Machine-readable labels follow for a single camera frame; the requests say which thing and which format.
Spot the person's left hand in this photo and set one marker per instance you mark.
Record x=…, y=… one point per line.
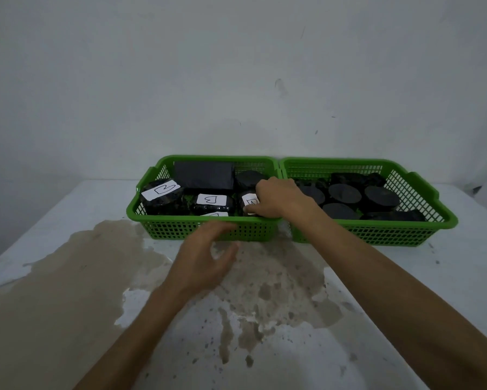
x=194, y=266

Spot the person's left thumb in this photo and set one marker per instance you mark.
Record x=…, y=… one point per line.
x=227, y=257

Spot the person's right thumb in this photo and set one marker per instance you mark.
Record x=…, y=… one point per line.
x=253, y=208

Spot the large black labelled packet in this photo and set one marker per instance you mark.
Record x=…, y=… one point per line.
x=162, y=201

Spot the black packet with white label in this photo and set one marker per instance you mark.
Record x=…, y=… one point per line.
x=215, y=214
x=213, y=205

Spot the person's right forearm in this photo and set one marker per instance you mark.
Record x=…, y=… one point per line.
x=393, y=304

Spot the black round puck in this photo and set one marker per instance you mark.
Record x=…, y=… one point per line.
x=247, y=178

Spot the black rectangular box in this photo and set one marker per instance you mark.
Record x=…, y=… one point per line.
x=205, y=175

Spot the green plastic basket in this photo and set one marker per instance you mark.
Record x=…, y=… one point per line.
x=389, y=233
x=166, y=229

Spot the small black labelled packet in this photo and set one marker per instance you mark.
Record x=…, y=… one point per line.
x=246, y=196

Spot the person's right hand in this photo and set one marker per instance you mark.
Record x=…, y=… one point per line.
x=284, y=201

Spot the person's left forearm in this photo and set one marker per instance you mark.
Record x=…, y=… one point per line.
x=133, y=345

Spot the pile of black round pucks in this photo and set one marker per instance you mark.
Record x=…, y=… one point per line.
x=345, y=194

